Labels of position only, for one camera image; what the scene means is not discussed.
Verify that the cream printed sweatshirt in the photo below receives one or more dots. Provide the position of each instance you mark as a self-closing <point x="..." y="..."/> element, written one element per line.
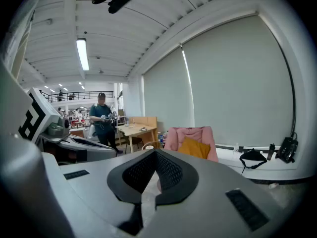
<point x="21" y="48"/>

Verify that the narrow grey roller blind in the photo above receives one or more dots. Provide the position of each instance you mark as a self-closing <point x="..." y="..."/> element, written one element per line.
<point x="168" y="93"/>

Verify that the dark chair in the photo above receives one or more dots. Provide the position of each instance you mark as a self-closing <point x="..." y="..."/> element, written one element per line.
<point x="135" y="141"/>

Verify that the black drinking bottle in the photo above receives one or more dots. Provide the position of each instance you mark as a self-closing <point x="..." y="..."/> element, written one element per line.
<point x="271" y="152"/>

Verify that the light wooden table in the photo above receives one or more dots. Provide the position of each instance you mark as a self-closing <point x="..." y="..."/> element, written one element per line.
<point x="136" y="130"/>

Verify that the wooden partition board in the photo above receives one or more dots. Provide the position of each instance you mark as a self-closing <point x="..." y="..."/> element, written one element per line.
<point x="146" y="121"/>

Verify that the mustard yellow cloth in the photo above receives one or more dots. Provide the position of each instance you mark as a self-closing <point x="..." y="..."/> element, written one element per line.
<point x="194" y="148"/>

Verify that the white window sill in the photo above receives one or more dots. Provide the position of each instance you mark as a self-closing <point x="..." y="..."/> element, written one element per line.
<point x="230" y="162"/>

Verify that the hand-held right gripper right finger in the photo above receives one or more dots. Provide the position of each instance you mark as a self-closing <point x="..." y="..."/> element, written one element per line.
<point x="210" y="207"/>

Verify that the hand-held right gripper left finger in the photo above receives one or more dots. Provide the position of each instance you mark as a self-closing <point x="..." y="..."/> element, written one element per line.
<point x="94" y="190"/>

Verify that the black balcony railing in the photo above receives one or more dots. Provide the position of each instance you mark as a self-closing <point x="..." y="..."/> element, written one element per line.
<point x="79" y="95"/>

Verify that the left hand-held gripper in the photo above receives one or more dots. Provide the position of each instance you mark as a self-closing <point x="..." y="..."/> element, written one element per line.
<point x="37" y="115"/>

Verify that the black waist bag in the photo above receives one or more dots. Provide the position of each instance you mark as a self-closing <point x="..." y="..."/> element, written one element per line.
<point x="252" y="155"/>

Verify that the blue-capped drink bottle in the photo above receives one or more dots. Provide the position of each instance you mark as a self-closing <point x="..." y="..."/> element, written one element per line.
<point x="160" y="139"/>

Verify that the white round plate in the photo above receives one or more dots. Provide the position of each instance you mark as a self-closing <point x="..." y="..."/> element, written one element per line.
<point x="149" y="147"/>

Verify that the wide grey roller blind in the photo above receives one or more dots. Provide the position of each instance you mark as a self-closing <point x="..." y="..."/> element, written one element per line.
<point x="237" y="83"/>

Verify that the long ceiling light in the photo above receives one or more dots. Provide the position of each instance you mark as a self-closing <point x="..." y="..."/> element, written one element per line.
<point x="82" y="54"/>

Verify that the pink padded jacket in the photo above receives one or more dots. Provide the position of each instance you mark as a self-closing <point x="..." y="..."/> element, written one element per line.
<point x="173" y="137"/>

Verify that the clear plastic bottle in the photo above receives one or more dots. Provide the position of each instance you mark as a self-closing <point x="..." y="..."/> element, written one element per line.
<point x="236" y="149"/>

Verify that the black boxy bag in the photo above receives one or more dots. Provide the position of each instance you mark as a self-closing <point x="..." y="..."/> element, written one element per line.
<point x="287" y="149"/>

